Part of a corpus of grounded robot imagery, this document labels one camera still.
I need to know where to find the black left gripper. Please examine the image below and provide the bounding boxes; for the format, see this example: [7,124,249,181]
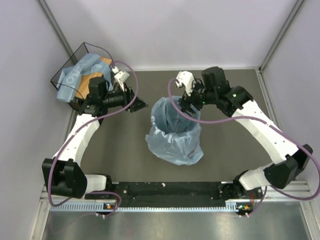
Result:
[102,82,149,113]

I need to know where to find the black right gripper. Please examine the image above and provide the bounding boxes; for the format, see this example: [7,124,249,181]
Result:
[178,79,217,117]

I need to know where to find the dark blue trash bin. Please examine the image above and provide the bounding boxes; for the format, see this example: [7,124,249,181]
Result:
[151,97,202,141]

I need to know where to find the light blue printed trash bag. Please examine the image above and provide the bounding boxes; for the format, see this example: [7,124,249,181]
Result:
[56,53,113,103]

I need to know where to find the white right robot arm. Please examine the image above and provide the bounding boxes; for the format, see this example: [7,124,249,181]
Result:
[176,66,310,198]

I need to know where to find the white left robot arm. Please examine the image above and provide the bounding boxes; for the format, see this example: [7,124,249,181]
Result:
[41,77,147,199]

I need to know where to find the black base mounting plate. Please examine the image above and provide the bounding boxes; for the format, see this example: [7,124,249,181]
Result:
[84,181,263,208]

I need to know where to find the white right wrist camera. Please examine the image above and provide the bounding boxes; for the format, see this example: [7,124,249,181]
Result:
[175,71,195,96]

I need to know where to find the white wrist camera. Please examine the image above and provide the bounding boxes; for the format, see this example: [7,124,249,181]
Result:
[175,71,195,96]
[111,66,130,91]

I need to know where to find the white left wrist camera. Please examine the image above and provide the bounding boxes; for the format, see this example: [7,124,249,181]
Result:
[111,66,130,91]

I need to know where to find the black wire shelf rack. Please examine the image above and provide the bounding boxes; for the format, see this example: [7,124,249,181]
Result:
[50,42,113,111]

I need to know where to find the aluminium frame rail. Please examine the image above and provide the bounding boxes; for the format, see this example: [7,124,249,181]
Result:
[50,181,312,214]

